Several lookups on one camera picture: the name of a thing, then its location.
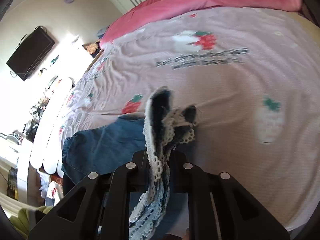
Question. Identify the blue denim pants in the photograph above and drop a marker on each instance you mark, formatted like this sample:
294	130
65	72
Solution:
104	149

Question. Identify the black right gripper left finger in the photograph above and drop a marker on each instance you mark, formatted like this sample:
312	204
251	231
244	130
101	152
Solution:
98	207

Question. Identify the white cluttered desk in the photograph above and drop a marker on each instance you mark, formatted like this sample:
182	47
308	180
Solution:
42	98

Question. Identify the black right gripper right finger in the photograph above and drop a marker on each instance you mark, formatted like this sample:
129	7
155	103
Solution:
219	207

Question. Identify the black wall television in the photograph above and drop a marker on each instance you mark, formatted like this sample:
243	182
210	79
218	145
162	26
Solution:
30	53

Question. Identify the pink strawberry print bedsheet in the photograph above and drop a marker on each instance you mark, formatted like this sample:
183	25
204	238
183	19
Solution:
253	75

